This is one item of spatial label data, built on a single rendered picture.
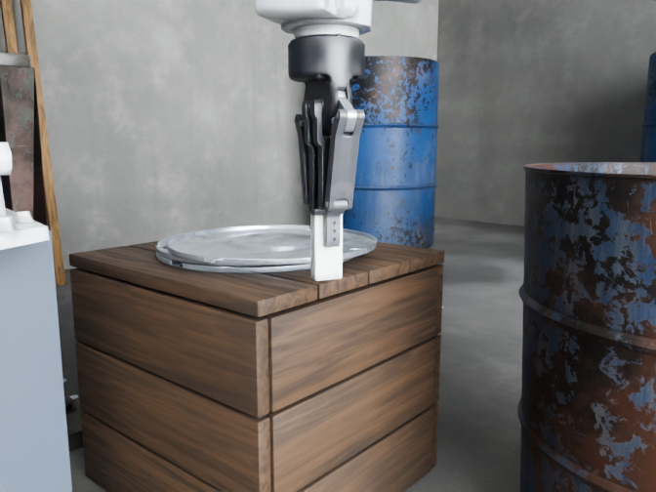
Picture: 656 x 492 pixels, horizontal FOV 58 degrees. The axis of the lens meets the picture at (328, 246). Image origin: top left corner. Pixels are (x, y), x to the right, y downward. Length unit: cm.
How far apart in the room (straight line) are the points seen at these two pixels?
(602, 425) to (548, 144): 313
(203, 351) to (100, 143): 201
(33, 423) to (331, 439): 39
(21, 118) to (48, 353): 60
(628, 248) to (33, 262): 51
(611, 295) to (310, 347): 32
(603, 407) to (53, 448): 51
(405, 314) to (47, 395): 50
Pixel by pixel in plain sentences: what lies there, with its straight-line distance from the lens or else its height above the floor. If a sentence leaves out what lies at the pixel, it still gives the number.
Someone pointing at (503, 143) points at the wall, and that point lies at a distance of 388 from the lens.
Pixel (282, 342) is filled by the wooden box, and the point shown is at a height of 30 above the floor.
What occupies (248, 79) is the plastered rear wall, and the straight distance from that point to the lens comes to 305.
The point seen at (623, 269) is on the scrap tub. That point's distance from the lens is 63.
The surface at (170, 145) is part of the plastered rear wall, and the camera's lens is 279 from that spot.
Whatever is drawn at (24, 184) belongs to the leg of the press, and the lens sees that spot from 103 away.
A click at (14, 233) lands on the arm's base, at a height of 46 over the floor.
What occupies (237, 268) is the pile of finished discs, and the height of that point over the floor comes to 36.
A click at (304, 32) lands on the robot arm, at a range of 59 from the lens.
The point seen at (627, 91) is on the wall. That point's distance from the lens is 359.
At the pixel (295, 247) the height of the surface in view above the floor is 37.
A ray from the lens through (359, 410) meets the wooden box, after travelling 79.
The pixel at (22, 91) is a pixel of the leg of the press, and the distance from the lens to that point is 103.
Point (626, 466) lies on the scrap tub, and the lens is 70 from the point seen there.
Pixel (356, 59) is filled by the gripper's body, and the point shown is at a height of 59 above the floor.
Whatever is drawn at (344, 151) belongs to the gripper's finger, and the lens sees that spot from 56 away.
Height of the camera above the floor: 51
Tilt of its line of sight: 10 degrees down
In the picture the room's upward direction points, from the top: straight up
